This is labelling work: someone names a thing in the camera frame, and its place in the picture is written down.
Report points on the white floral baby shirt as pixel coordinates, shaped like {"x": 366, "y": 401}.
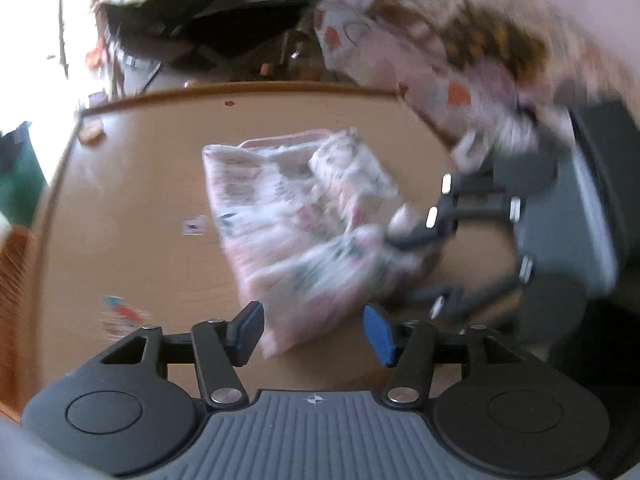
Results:
{"x": 280, "y": 220}

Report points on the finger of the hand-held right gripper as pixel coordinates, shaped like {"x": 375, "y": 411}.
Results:
{"x": 440, "y": 220}
{"x": 445, "y": 295}

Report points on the black baby stroller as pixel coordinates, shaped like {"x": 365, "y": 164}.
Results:
{"x": 210, "y": 30}

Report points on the brown wicker basket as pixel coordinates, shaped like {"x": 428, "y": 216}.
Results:
{"x": 15, "y": 285}

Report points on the green trash bin black bag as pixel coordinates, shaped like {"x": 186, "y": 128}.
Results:
{"x": 20, "y": 185}

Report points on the heart print quilt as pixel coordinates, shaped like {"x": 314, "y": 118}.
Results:
{"x": 450, "y": 95}

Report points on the black pillow yellow trees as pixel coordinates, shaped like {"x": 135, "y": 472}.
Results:
{"x": 500, "y": 45}

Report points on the yellow round lid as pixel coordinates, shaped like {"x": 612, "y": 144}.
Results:
{"x": 91, "y": 132}

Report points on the rocket cartoon sticker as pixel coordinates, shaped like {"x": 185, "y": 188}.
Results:
{"x": 122, "y": 312}

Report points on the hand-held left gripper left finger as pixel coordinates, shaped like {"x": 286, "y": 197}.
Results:
{"x": 250, "y": 327}

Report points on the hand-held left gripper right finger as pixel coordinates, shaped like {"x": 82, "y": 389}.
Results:
{"x": 380, "y": 335}

